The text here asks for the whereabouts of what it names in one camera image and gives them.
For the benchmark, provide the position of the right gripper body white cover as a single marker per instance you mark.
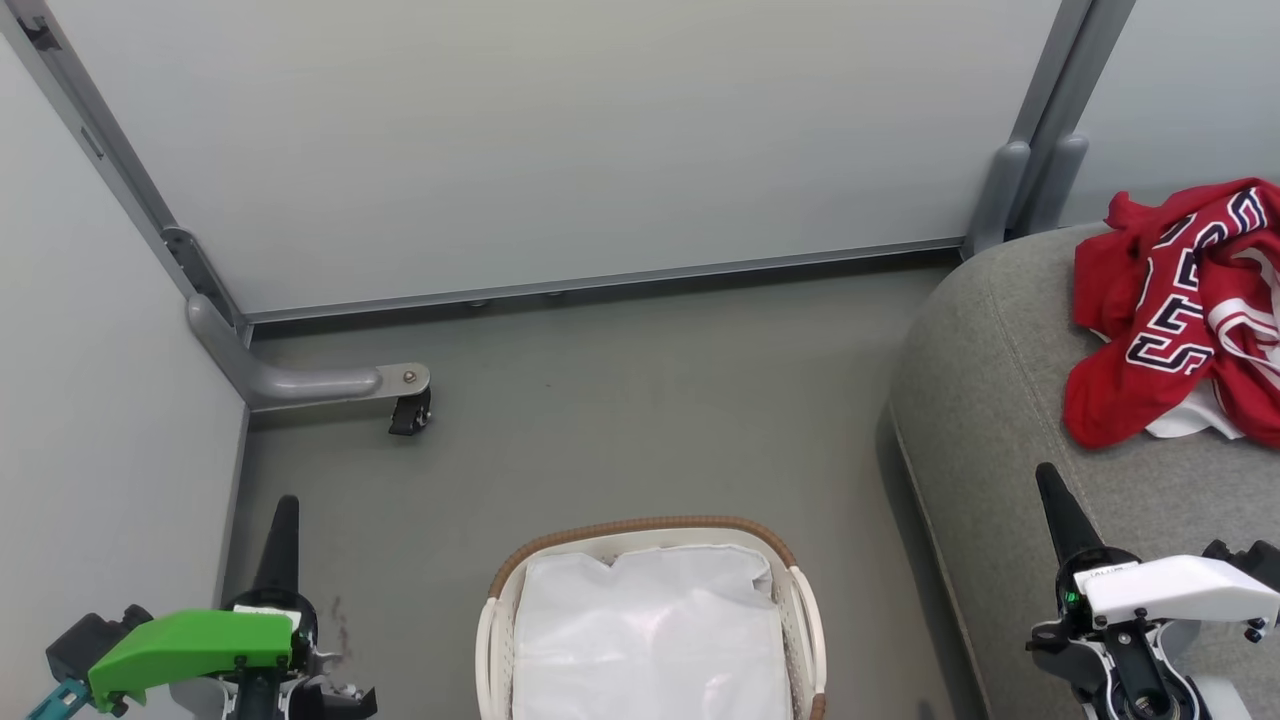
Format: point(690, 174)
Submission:
point(1170, 590)

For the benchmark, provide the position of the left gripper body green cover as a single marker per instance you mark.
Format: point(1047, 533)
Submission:
point(190, 645)

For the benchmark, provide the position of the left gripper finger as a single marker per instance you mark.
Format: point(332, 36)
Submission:
point(280, 555)

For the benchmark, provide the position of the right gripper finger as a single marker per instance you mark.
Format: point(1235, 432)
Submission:
point(1068, 520)

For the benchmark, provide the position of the red jersey with lettering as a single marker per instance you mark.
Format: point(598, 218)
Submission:
point(1110, 280)

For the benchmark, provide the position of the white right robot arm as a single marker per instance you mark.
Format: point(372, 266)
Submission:
point(1225, 700)

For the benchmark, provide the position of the white basket with brown rim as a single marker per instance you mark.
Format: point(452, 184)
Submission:
point(805, 640)

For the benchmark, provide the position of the white basket liner cloth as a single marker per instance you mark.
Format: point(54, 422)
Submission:
point(650, 640)

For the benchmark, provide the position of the grey fabric sofa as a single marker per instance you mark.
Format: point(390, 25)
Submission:
point(1000, 400)

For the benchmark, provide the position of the grey partition foot tube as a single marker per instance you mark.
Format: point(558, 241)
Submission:
point(300, 383)

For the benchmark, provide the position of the black caster wheel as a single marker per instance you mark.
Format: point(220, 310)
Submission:
point(412, 415)

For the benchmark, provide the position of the grey slanted partition post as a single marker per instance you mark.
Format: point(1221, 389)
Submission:
point(105, 150)

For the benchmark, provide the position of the grey double partition post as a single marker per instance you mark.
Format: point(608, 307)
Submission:
point(1065, 70)

